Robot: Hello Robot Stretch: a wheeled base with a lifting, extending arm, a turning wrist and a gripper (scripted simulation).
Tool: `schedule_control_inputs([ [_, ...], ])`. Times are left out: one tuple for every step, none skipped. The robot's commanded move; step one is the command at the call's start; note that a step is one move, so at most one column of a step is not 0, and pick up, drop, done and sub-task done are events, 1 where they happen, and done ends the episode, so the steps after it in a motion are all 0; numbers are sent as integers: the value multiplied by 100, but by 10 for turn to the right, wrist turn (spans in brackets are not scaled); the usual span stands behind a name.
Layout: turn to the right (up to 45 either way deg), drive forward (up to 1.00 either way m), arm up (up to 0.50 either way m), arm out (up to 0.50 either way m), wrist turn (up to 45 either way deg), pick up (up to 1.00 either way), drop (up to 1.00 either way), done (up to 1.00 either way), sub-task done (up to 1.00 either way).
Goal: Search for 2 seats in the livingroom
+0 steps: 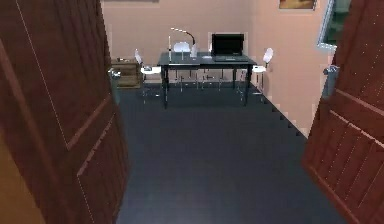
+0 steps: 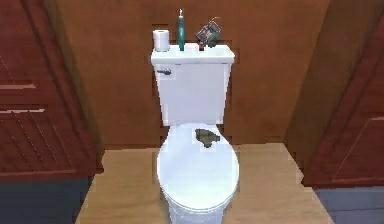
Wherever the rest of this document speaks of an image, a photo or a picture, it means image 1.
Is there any dark rectangular table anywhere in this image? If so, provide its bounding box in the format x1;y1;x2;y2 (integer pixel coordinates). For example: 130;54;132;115
157;51;258;109

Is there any white desk lamp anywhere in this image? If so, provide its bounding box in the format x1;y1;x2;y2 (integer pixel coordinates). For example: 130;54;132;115
170;27;199;59

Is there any white chair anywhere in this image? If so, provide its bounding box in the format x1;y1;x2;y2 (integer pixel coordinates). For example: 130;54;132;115
238;47;275;103
134;48;163;105
172;41;192;92

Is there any black laptop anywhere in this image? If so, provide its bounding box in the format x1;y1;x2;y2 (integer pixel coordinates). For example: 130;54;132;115
211;33;245;62

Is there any brown wooden chest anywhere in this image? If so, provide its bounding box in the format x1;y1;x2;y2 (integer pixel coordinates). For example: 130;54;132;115
110;58;143;89

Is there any brown wooden room door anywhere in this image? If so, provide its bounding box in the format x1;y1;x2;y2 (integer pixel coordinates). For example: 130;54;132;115
0;0;131;224
301;0;384;224

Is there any framed picture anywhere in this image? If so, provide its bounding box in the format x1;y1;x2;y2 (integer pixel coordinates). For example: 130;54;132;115
278;0;318;11

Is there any window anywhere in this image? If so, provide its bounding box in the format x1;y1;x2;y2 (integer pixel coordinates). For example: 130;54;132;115
316;0;352;51

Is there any silver door handle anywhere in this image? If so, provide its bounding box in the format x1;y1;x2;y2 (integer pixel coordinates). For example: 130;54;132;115
107;67;122;81
322;64;340;98

